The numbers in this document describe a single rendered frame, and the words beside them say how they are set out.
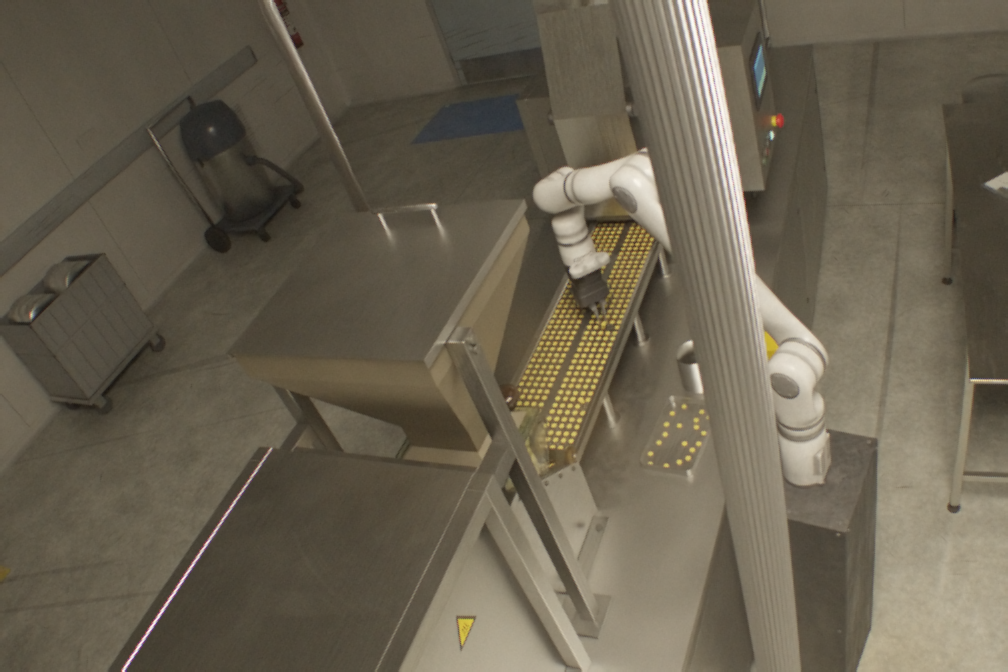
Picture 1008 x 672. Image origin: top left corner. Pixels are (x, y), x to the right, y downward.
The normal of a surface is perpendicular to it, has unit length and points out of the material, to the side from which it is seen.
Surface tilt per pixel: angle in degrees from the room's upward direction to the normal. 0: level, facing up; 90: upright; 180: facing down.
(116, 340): 90
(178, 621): 0
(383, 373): 90
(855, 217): 0
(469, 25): 90
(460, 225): 0
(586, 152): 90
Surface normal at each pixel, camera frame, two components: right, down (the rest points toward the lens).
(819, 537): -0.50, 0.65
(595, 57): -0.41, 0.40
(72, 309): 0.90, 0.01
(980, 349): -0.29, -0.74
